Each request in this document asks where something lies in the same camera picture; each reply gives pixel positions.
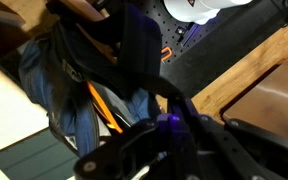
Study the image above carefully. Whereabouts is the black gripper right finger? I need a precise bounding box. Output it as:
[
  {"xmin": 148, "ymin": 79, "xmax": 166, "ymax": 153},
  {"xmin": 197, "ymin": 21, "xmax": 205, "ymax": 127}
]
[{"xmin": 181, "ymin": 97, "xmax": 288, "ymax": 180}]

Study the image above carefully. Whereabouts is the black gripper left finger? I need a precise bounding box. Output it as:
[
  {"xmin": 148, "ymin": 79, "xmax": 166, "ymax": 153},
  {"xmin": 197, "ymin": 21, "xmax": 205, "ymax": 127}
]
[{"xmin": 73, "ymin": 97, "xmax": 182, "ymax": 180}]

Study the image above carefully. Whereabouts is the black backpack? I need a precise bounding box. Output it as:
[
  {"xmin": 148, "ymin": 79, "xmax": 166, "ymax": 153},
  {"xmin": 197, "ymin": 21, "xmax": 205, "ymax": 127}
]
[{"xmin": 18, "ymin": 0, "xmax": 186, "ymax": 158}]

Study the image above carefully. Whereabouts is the dark tablet cover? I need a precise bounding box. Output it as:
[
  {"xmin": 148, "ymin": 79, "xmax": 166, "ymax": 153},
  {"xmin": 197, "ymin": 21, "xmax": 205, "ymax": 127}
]
[{"xmin": 0, "ymin": 127, "xmax": 82, "ymax": 180}]

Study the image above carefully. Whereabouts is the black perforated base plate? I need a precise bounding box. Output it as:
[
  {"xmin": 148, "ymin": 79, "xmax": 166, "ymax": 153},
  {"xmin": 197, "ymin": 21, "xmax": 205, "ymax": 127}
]
[{"xmin": 129, "ymin": 0, "xmax": 288, "ymax": 99}]

